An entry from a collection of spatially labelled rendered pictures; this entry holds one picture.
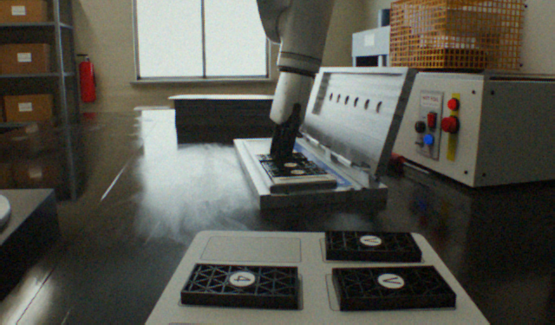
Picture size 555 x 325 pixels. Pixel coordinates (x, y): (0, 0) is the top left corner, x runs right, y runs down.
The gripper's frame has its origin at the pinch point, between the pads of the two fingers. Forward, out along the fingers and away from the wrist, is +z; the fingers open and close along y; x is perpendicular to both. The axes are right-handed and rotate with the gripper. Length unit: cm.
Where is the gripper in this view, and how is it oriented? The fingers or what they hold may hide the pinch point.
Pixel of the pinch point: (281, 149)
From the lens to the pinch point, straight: 73.4
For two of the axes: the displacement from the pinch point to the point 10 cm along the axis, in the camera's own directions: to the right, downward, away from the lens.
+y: 2.0, 1.9, -9.6
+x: 9.6, 1.7, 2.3
